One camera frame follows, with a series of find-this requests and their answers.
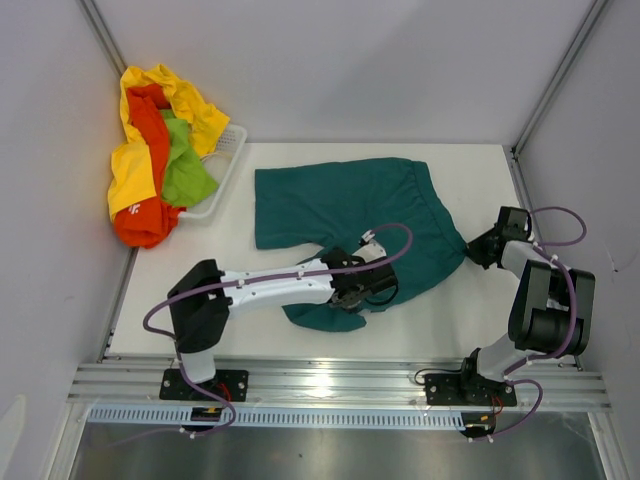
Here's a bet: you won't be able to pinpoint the white plastic basket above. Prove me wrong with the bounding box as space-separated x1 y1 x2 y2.
179 124 248 222

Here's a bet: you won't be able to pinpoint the teal green shorts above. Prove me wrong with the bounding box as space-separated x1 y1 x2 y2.
254 158 466 333

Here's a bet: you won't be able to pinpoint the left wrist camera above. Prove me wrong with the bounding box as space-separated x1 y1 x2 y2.
353 230 387 263

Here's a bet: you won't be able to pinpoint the right aluminium frame post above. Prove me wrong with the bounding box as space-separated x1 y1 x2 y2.
510 0 613 162

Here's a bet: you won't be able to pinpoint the yellow shorts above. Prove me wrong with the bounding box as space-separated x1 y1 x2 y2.
107 64 230 220

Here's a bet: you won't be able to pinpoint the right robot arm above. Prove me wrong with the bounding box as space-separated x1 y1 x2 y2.
456 206 595 404

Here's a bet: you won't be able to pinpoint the left aluminium frame post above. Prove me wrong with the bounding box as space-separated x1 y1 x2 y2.
77 0 127 73

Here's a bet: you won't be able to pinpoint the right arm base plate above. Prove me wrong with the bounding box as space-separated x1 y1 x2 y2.
424 373 517 407

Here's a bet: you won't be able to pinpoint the orange shorts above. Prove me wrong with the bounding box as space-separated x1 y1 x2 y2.
112 84 183 249

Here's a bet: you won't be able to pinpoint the lime green shorts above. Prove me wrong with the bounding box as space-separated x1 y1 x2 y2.
160 109 218 208

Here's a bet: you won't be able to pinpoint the slotted cable duct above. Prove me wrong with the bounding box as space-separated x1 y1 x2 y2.
86 404 465 431

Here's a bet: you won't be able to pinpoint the aluminium mounting rail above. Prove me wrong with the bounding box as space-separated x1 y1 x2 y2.
67 357 612 413

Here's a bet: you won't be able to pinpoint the aluminium frame post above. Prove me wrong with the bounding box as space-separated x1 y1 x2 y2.
77 0 127 73
510 0 613 162

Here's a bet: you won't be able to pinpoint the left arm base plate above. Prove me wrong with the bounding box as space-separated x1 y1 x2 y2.
159 369 249 402

